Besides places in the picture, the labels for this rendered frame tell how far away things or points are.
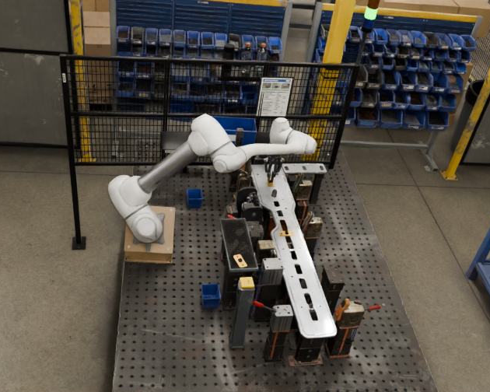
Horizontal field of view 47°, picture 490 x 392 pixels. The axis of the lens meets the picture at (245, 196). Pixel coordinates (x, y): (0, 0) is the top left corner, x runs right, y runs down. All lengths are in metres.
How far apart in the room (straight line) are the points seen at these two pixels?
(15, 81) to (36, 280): 1.67
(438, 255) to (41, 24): 3.64
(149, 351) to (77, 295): 1.31
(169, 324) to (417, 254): 2.51
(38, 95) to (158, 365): 2.83
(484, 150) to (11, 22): 4.34
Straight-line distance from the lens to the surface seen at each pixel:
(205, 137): 2.85
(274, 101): 3.89
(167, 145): 3.75
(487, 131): 5.86
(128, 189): 3.08
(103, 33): 5.96
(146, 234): 3.06
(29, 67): 4.95
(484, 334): 4.58
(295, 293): 2.92
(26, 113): 5.18
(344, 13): 3.78
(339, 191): 4.14
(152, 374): 2.92
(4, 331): 4.07
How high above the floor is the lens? 3.13
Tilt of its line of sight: 38 degrees down
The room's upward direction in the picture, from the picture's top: 9 degrees clockwise
